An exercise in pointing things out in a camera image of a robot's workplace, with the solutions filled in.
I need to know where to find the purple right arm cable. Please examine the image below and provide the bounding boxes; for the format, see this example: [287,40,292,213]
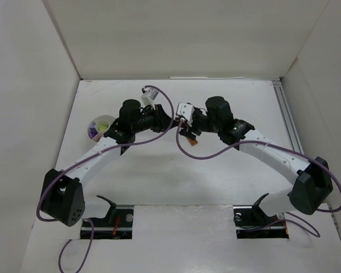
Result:
[176,118,341,238]

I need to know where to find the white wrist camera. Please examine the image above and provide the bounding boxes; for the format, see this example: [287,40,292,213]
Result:
[176,102,195,127]
[141,88,159,108]

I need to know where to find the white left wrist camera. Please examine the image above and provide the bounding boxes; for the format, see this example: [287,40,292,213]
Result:
[141,88,159,108]

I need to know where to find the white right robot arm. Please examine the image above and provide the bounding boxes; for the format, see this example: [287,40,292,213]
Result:
[176,96,333,227]

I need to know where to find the orange lego brick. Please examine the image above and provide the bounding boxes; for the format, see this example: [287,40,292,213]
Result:
[188,138,198,147]

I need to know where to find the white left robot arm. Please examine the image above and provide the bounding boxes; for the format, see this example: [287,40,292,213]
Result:
[36,100,175,227]

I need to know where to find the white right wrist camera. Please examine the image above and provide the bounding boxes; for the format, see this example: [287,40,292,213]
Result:
[176,102,195,127]

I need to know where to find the purple arched lego piece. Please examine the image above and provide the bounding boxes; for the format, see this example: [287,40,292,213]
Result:
[88,128,98,139]

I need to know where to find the aluminium rail right side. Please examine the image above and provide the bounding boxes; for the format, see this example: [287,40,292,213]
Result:
[272,80,303,154]

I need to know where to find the white round divided container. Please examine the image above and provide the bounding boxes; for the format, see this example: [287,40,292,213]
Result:
[87,115,116,142]

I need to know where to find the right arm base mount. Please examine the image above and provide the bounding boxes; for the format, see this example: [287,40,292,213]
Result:
[233,193,289,239]

